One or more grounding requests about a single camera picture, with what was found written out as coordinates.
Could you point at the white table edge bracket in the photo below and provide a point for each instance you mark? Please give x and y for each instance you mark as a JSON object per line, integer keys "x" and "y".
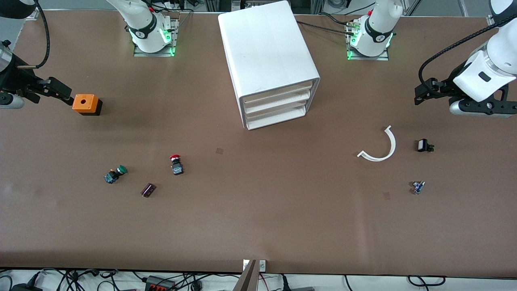
{"x": 262, "y": 265}

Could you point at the white curved plastic strip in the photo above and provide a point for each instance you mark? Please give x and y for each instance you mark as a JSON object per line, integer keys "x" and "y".
{"x": 391, "y": 147}

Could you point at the black small switch module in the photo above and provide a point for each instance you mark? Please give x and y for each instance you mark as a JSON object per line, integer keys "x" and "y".
{"x": 423, "y": 145}

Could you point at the red push button switch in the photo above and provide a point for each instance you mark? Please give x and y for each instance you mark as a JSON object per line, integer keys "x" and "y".
{"x": 177, "y": 166}

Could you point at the green push button switch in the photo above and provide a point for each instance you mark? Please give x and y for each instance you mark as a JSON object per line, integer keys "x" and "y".
{"x": 114, "y": 174}

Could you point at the black power strip red switches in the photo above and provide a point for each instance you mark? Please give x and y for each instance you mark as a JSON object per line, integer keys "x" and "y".
{"x": 160, "y": 283}

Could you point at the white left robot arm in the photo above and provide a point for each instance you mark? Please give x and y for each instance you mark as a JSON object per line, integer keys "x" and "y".
{"x": 377, "y": 24}

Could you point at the dark purple small block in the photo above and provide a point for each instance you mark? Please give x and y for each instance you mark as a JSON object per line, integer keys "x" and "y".
{"x": 148, "y": 190}

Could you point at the white drawer cabinet shell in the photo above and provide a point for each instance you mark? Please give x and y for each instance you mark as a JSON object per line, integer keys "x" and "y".
{"x": 262, "y": 40}

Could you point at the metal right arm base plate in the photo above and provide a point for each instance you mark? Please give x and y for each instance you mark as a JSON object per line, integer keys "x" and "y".
{"x": 173, "y": 40}

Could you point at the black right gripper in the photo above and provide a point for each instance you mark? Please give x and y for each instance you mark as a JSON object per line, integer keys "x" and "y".
{"x": 15, "y": 79}

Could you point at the white plastic drawer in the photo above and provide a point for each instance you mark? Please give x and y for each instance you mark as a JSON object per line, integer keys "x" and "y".
{"x": 278, "y": 102}
{"x": 278, "y": 116}
{"x": 278, "y": 91}

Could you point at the small blue electronic component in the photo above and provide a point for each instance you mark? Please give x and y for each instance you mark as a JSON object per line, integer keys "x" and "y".
{"x": 418, "y": 187}

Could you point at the brown angled beam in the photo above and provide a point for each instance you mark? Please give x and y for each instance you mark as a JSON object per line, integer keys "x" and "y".
{"x": 247, "y": 279}

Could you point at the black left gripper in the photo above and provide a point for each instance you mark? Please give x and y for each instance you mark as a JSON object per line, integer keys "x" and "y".
{"x": 445, "y": 85}

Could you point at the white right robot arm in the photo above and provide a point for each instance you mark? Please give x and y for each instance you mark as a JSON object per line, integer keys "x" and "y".
{"x": 143, "y": 24}

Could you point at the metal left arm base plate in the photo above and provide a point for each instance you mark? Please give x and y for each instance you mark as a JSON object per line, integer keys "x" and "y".
{"x": 351, "y": 54}

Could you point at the orange box with hole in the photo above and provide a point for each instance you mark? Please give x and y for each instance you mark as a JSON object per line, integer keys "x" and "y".
{"x": 83, "y": 103}

